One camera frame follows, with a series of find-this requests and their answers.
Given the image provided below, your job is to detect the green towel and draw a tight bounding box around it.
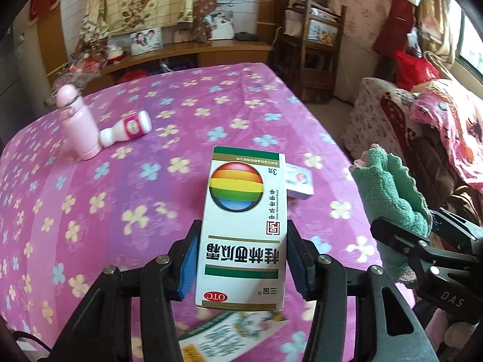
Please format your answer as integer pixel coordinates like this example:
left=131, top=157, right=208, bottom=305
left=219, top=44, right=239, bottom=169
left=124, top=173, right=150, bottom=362
left=349, top=143, right=434, bottom=285

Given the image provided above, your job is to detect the white milk carton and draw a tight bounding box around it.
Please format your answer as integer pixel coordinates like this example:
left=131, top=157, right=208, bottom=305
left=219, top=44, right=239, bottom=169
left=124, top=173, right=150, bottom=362
left=178, top=311, right=288, bottom=361

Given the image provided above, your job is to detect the white blue medicine box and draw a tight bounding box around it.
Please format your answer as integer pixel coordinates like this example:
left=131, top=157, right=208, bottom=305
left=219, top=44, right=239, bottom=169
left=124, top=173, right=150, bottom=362
left=285, top=164, right=314, bottom=199

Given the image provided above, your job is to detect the rainbow medicine box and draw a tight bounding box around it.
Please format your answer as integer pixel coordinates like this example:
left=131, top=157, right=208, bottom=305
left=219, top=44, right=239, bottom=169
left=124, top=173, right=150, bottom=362
left=195, top=146, right=287, bottom=311

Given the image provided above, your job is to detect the right gloved hand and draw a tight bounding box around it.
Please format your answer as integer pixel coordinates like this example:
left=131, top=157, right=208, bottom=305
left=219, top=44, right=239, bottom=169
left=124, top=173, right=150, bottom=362
left=425, top=309, right=476, bottom=351

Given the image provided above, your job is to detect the brown jacket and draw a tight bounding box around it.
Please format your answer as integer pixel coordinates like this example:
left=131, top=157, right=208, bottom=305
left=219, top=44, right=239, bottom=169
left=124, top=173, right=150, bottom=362
left=405, top=125, right=482, bottom=226

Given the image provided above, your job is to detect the pink blanket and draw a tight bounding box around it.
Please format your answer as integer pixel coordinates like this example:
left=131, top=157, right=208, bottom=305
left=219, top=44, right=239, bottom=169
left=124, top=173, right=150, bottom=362
left=410, top=79, right=482, bottom=192

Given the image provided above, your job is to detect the sofa with floral cover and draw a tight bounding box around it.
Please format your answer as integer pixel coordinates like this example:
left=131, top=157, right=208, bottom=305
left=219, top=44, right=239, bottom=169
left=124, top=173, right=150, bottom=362
left=342, top=77, right=424, bottom=169

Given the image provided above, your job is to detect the pink floral tablecloth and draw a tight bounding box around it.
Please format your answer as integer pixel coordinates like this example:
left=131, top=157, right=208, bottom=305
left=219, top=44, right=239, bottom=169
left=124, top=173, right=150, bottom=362
left=0, top=62, right=416, bottom=362

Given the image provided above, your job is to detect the red plastic bag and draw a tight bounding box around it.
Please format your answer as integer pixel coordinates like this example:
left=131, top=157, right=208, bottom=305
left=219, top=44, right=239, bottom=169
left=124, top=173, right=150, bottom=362
left=395, top=50, right=440, bottom=91

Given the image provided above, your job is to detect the white pink yogurt bottle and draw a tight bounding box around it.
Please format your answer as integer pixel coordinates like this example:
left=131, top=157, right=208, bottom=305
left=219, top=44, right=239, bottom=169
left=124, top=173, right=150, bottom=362
left=99, top=110, right=152, bottom=148

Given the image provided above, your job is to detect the pink thermos bottle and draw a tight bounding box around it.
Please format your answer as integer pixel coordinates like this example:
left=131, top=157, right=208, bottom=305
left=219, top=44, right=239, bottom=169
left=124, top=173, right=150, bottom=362
left=56, top=84, right=101, bottom=160

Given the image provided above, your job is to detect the wooden chair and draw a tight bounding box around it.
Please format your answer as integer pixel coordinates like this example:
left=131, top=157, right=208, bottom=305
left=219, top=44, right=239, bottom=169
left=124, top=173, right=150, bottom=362
left=272, top=0, right=347, bottom=104

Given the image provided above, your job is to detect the pink floral covered mattress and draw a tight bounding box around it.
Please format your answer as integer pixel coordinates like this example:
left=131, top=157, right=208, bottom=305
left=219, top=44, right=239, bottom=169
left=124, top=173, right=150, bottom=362
left=328, top=0, right=392, bottom=102

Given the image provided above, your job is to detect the wooden tv cabinet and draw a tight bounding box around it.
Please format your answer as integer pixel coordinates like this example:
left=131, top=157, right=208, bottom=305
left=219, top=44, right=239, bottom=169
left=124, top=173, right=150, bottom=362
left=46, top=39, right=273, bottom=95

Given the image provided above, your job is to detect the clear plastic bag of items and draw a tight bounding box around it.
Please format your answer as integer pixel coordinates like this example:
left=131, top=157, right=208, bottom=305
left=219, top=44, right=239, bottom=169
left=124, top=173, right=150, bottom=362
left=46, top=52, right=107, bottom=107

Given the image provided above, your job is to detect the wedding photo print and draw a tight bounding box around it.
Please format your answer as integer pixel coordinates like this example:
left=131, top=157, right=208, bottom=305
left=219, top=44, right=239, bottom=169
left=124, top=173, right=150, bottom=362
left=206, top=9, right=235, bottom=41

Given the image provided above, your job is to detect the framed couple photo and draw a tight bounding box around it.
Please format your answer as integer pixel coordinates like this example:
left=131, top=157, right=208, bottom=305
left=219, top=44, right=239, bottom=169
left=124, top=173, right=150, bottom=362
left=130, top=27, right=163, bottom=56

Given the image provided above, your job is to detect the floral cloth covered television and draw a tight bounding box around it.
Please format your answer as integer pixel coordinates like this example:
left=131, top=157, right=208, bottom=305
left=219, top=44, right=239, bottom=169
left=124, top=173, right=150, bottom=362
left=72, top=0, right=218, bottom=56

